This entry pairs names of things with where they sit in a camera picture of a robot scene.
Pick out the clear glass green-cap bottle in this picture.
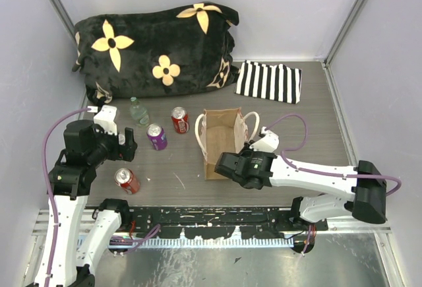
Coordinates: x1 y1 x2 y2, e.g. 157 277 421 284
129 97 150 127

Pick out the jute canvas tote bag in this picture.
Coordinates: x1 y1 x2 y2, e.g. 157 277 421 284
194 108 260 180

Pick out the red cola can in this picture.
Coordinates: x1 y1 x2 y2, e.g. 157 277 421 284
171 107 189 134
115 168 140 195

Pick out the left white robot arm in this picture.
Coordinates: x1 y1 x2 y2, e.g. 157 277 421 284
31 119 137 286

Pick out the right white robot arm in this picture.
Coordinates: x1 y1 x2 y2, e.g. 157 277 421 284
214 148 386 230

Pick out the purple soda can right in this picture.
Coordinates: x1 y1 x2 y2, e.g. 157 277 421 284
146 123 167 150

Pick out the black white striped cloth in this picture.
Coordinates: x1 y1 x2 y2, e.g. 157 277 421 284
234 61 303 104

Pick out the black floral plush blanket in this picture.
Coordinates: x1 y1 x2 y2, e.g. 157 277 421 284
73 2 239 106

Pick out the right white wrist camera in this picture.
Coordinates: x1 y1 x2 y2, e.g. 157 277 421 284
249 127 280 152

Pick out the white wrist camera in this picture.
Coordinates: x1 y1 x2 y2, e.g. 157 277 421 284
249 127 280 152
88 105 118 135

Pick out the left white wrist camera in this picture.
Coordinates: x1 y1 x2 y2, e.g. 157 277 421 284
88 105 118 135

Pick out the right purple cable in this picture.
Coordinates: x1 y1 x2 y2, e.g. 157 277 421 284
265 112 402 197

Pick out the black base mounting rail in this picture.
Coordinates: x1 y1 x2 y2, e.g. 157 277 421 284
92 206 330 240

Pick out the left aluminium frame post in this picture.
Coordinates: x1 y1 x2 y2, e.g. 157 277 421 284
49 0 75 39

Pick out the aluminium frame post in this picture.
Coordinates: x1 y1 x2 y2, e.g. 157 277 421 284
49 0 75 39
322 0 386 67

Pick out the right aluminium frame post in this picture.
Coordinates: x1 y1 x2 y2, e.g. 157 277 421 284
322 0 386 67

